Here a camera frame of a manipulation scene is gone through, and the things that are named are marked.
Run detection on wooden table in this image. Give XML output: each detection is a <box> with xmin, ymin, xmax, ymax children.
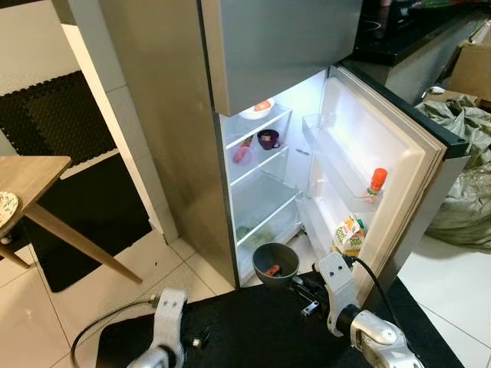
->
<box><xmin>0</xmin><ymin>156</ymin><xmax>143</xmax><ymax>284</ymax></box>

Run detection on orange capped bottle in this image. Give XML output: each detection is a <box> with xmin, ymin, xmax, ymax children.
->
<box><xmin>366</xmin><ymin>167</ymin><xmax>388</xmax><ymax>204</ymax></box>

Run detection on black foam wall mat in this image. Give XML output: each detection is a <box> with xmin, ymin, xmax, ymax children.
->
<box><xmin>0</xmin><ymin>71</ymin><xmax>117</xmax><ymax>168</ymax></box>

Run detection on dark blue mug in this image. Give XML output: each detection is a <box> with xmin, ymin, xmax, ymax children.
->
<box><xmin>252</xmin><ymin>242</ymin><xmax>302</xmax><ymax>288</ymax></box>

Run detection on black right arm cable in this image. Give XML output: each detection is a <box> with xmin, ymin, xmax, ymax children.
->
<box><xmin>349</xmin><ymin>255</ymin><xmax>400</xmax><ymax>327</ymax></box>

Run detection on grey green sack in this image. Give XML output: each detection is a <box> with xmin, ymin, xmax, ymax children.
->
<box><xmin>414</xmin><ymin>96</ymin><xmax>491</xmax><ymax>248</ymax></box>

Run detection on silver fridge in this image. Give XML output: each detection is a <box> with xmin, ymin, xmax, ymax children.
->
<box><xmin>96</xmin><ymin>0</ymin><xmax>342</xmax><ymax>288</ymax></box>

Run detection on cardboard box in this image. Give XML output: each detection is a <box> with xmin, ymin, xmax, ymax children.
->
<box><xmin>447</xmin><ymin>42</ymin><xmax>491</xmax><ymax>104</ymax></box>

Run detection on white round bowl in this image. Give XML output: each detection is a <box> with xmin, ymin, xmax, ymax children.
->
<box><xmin>239</xmin><ymin>98</ymin><xmax>275</xmax><ymax>120</ymax></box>

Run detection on floral round placemat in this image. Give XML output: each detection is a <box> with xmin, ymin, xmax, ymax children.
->
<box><xmin>0</xmin><ymin>192</ymin><xmax>19</xmax><ymax>228</ymax></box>

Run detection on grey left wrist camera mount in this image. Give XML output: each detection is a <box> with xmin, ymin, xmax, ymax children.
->
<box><xmin>152</xmin><ymin>287</ymin><xmax>189</xmax><ymax>353</ymax></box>

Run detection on yellow green juice carton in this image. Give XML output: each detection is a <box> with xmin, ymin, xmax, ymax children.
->
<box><xmin>332</xmin><ymin>215</ymin><xmax>367</xmax><ymax>258</ymax></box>

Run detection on pink cup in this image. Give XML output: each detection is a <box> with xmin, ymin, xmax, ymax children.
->
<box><xmin>234</xmin><ymin>136</ymin><xmax>254</xmax><ymax>164</ymax></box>

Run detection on bagged green vegetables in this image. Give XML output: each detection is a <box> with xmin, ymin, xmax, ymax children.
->
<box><xmin>234</xmin><ymin>218</ymin><xmax>281</xmax><ymax>245</ymax></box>

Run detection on black induction cooktop counter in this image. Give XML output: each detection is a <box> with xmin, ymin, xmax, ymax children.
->
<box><xmin>341</xmin><ymin>0</ymin><xmax>491</xmax><ymax>104</ymax></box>

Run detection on black floor mat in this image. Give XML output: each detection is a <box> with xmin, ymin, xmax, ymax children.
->
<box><xmin>21</xmin><ymin>153</ymin><xmax>154</xmax><ymax>294</ymax></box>
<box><xmin>96</xmin><ymin>264</ymin><xmax>442</xmax><ymax>368</ymax></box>

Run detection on purple cup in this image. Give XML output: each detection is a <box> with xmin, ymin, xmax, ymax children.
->
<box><xmin>257</xmin><ymin>129</ymin><xmax>281</xmax><ymax>150</ymax></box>

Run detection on fridge door white lining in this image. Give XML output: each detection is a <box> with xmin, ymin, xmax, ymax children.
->
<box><xmin>302</xmin><ymin>63</ymin><xmax>470</xmax><ymax>307</ymax></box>

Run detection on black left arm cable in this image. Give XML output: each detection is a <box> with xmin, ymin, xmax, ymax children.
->
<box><xmin>71</xmin><ymin>299</ymin><xmax>158</xmax><ymax>368</ymax></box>

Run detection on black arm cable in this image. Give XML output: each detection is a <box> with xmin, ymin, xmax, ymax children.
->
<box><xmin>349</xmin><ymin>255</ymin><xmax>400</xmax><ymax>327</ymax></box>
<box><xmin>71</xmin><ymin>299</ymin><xmax>158</xmax><ymax>368</ymax></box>

